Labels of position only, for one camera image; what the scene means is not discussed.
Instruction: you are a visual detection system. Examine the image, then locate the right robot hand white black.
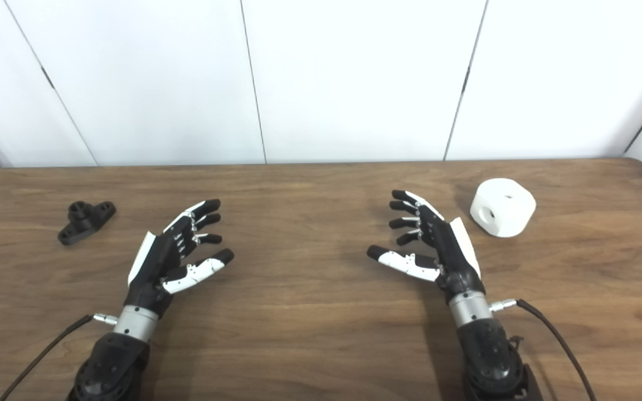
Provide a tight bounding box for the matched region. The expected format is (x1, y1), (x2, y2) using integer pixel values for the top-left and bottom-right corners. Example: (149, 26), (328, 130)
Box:
(367, 190), (487, 305)

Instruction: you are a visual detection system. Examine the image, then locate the black plastic holder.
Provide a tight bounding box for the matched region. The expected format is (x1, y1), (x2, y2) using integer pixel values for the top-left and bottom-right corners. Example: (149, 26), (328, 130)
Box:
(57, 200), (117, 246)

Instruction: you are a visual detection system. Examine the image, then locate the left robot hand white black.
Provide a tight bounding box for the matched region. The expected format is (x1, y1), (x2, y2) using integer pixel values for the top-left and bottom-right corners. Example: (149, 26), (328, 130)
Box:
(125, 199), (235, 318)

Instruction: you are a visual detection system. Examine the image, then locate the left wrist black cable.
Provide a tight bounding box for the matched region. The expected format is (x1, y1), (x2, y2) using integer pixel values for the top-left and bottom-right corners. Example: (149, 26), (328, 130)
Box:
(0, 313), (119, 401)

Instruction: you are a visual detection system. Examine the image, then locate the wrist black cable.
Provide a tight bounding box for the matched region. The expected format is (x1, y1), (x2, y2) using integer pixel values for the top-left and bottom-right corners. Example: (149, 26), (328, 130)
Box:
(0, 313), (119, 401)
(489, 299), (597, 401)

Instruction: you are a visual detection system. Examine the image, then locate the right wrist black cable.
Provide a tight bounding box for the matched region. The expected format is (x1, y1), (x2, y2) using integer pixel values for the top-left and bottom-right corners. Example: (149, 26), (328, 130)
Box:
(489, 299), (597, 401)

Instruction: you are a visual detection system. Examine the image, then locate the round white plastic piece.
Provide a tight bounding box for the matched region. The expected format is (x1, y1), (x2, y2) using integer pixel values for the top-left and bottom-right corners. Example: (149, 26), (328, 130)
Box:
(469, 178), (537, 238)

